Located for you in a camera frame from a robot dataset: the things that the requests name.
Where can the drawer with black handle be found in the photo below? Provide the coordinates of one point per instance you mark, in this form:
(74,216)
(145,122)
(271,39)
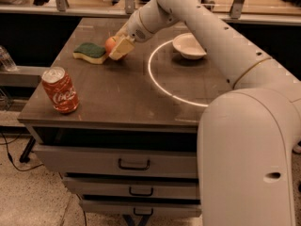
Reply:
(142,208)
(132,188)
(118,162)

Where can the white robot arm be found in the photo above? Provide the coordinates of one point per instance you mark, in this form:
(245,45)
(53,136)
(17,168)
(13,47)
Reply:
(245,136)

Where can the middle drawer with black handle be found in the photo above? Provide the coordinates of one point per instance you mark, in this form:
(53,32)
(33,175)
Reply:
(132,188)

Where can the bottom drawer with black handle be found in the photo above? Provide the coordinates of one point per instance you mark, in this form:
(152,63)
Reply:
(142,208)

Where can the red apple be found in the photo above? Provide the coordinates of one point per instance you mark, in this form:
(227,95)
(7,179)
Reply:
(110,44)

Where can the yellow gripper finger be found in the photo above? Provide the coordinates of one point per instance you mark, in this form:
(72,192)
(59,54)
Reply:
(128,45)
(123,32)

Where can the green and yellow sponge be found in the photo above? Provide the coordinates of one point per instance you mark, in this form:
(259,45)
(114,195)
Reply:
(91,53)

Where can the white paper bowl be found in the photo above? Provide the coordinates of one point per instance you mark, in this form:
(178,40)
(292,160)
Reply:
(187,45)

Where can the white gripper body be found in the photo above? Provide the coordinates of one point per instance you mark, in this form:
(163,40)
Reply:
(135,28)

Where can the top drawer with black handle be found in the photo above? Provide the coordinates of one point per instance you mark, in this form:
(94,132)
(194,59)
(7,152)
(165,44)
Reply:
(118,162)

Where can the clear plastic bottle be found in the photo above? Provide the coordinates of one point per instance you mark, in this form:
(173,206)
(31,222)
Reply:
(6,60)

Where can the grey drawer cabinet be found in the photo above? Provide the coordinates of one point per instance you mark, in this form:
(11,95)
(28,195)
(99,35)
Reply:
(152,100)

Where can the red Coca-Cola can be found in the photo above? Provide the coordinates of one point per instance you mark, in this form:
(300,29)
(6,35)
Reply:
(60,90)

